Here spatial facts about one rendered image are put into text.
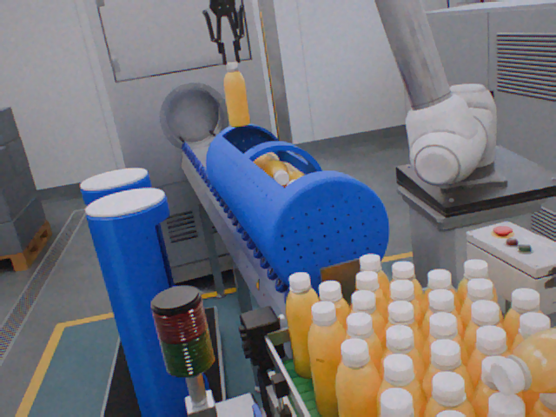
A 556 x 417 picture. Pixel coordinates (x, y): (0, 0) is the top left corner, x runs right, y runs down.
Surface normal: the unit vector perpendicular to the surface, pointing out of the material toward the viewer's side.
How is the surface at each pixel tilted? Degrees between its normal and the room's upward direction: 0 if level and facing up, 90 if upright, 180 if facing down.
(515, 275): 90
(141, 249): 90
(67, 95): 90
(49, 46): 90
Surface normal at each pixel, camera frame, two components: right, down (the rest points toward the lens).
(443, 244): -0.58, 0.35
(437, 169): -0.45, 0.51
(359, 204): 0.28, 0.29
